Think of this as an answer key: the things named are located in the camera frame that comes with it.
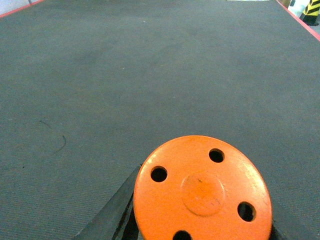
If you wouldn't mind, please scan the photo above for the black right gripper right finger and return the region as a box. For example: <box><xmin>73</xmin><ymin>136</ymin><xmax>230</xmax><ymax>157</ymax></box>
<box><xmin>268</xmin><ymin>217</ymin><xmax>288</xmax><ymax>240</ymax></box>

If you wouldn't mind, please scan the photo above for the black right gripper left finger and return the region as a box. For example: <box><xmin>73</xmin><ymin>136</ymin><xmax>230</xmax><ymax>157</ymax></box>
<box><xmin>73</xmin><ymin>165</ymin><xmax>141</xmax><ymax>240</ymax></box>

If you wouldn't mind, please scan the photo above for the orange cylinder cap with numbers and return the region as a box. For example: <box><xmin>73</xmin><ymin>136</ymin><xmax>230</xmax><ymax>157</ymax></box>
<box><xmin>133</xmin><ymin>135</ymin><xmax>272</xmax><ymax>240</ymax></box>

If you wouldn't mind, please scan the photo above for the grey conveyor belt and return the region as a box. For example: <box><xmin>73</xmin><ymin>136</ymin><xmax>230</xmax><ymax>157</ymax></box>
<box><xmin>0</xmin><ymin>0</ymin><xmax>320</xmax><ymax>240</ymax></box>

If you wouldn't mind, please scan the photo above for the yellow black striped bollard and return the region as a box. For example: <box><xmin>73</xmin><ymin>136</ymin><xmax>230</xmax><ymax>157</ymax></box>
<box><xmin>299</xmin><ymin>0</ymin><xmax>320</xmax><ymax>26</ymax></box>

